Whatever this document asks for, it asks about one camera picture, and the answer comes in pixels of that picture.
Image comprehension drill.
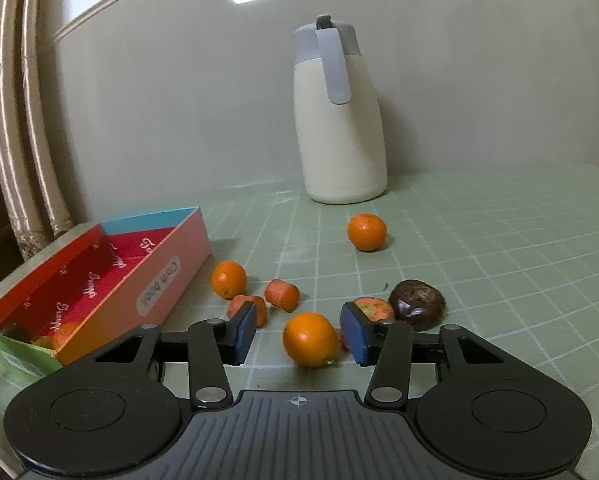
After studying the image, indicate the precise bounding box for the green grid table mat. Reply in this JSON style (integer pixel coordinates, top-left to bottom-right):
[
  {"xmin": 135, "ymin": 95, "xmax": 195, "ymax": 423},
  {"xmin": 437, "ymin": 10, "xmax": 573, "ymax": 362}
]
[{"xmin": 0, "ymin": 162, "xmax": 599, "ymax": 480}]

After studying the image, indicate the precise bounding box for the orange carrot piece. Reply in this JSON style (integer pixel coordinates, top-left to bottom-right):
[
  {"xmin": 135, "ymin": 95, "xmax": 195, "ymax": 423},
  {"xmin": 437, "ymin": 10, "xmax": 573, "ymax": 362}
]
[
  {"xmin": 354, "ymin": 297, "xmax": 396, "ymax": 322},
  {"xmin": 228, "ymin": 294, "xmax": 268, "ymax": 327},
  {"xmin": 264, "ymin": 278, "xmax": 301, "ymax": 312}
]

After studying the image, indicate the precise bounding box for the cream thermos jug grey lid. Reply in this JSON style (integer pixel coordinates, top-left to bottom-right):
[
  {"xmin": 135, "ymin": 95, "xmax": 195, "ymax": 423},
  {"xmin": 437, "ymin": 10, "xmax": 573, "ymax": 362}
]
[{"xmin": 293, "ymin": 15, "xmax": 389, "ymax": 205}]

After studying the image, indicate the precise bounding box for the beige satin curtain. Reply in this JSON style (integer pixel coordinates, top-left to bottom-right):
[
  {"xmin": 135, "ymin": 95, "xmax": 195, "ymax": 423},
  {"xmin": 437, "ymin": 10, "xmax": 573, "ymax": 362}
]
[{"xmin": 0, "ymin": 0, "xmax": 77, "ymax": 261}]

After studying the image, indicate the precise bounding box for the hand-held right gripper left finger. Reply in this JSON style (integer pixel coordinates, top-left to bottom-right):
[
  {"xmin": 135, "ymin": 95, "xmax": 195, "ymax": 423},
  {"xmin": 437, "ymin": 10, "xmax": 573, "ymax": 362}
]
[{"xmin": 86, "ymin": 301, "xmax": 258, "ymax": 409}]

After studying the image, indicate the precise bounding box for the colourful cardboard box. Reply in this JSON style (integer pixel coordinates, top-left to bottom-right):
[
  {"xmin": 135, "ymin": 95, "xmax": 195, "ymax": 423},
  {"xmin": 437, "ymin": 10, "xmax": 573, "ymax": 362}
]
[{"xmin": 0, "ymin": 206, "xmax": 212, "ymax": 378}]

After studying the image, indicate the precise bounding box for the small mandarin orange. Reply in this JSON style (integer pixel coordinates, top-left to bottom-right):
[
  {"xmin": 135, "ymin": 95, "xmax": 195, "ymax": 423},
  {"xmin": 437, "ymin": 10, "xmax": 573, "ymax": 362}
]
[
  {"xmin": 211, "ymin": 260, "xmax": 248, "ymax": 300},
  {"xmin": 347, "ymin": 213, "xmax": 388, "ymax": 252},
  {"xmin": 282, "ymin": 312, "xmax": 340, "ymax": 368}
]

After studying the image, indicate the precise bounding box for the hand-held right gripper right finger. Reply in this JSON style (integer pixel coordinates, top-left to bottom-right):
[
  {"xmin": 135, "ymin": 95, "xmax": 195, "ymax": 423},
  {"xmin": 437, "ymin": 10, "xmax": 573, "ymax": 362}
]
[{"xmin": 339, "ymin": 301, "xmax": 513, "ymax": 409}]

